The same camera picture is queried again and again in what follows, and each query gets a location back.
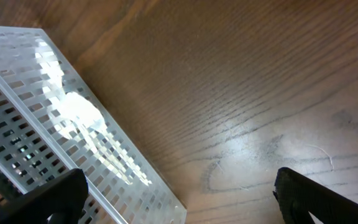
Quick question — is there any clear perforated plastic basket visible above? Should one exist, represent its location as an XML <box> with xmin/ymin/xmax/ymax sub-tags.
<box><xmin>0</xmin><ymin>26</ymin><xmax>186</xmax><ymax>223</ymax></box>

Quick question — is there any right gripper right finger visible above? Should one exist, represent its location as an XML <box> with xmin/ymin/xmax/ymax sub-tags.
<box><xmin>273</xmin><ymin>167</ymin><xmax>358</xmax><ymax>224</ymax></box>

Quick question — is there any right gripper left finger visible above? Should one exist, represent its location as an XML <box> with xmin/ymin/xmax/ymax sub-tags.
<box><xmin>0</xmin><ymin>169</ymin><xmax>88</xmax><ymax>224</ymax></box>

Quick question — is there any white plastic spoon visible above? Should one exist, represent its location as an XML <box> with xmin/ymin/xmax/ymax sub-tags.
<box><xmin>26</xmin><ymin>38</ymin><xmax>154</xmax><ymax>187</ymax></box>

